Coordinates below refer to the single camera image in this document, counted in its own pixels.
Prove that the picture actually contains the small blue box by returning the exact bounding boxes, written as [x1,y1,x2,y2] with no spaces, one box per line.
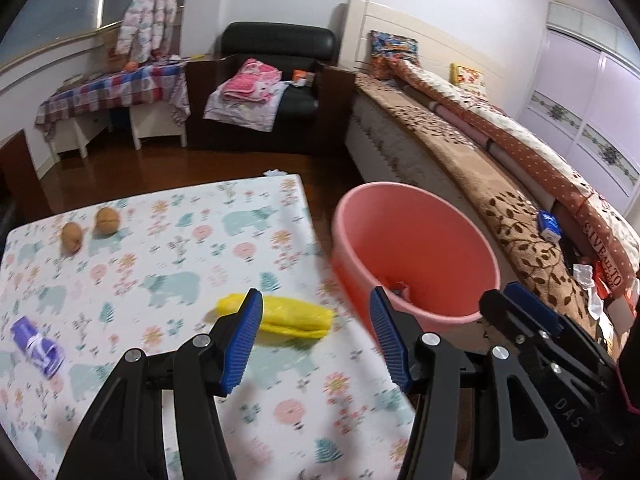
[537,210,564,241]

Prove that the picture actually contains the cardboard box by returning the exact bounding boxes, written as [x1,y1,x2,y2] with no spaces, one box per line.
[102,30,126,71]

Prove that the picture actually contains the colourful printed pillow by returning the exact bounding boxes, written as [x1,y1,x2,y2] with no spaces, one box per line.
[369,30,421,79]

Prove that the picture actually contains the brown potato right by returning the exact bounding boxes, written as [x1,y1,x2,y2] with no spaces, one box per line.
[95,207,121,239]

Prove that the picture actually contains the curved bay window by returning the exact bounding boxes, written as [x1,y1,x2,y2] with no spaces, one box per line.
[0,0,191,61]

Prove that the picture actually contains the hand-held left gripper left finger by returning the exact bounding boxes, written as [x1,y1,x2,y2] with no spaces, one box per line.
[55,288,264,480]

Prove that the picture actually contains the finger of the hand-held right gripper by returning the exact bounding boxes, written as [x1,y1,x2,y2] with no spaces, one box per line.
[503,282,617,376]
[478,289,601,397]

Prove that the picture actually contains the white desk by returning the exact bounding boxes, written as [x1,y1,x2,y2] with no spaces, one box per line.
[50,102,189,159]

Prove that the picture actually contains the plaid tablecloth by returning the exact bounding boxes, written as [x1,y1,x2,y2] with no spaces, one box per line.
[35,57,192,142]

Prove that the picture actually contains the brown potato left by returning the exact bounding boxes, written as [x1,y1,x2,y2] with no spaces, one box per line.
[61,222,84,255]

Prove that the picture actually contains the orange dotted quilt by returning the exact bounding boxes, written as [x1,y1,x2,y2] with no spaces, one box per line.
[400,55,640,293]

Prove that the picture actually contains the yellow floral pillow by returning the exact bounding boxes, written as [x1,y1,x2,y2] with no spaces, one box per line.
[450,63,486,90]

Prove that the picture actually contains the brown potato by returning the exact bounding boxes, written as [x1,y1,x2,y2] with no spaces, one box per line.
[95,207,121,239]
[61,222,84,255]

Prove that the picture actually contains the white floral cloth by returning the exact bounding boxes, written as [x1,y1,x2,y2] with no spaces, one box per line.
[202,80,292,134]

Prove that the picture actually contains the pink plastic bucket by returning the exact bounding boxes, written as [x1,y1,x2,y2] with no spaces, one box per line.
[330,181,502,328]

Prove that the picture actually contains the floral padded jacket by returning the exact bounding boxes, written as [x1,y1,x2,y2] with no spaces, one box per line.
[116,0,179,61]

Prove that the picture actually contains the black leather armchair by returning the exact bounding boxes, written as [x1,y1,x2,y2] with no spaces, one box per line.
[185,22,359,156]

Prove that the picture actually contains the white plastic bag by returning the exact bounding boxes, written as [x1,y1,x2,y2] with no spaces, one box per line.
[572,263,607,319]

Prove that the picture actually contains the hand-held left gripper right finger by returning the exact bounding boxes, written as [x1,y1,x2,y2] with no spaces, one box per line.
[368,286,583,480]

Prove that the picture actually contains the pink folded blanket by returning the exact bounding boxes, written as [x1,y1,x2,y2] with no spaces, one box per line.
[222,58,282,104]

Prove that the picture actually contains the white wardrobe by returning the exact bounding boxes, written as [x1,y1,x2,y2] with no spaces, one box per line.
[519,2,640,203]

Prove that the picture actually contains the white bed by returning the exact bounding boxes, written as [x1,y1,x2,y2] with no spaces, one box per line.
[345,0,640,346]

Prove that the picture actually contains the purple candy wrapper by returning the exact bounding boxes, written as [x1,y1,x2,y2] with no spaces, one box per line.
[11,316,66,380]

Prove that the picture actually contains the brown leaf patterned blanket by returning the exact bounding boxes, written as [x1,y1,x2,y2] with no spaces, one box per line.
[356,72,601,313]

